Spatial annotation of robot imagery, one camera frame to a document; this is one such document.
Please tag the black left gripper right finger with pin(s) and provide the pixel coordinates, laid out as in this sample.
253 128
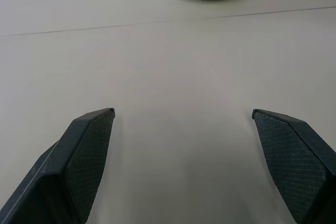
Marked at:
294 163

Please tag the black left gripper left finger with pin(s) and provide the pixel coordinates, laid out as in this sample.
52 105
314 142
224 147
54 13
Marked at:
65 166

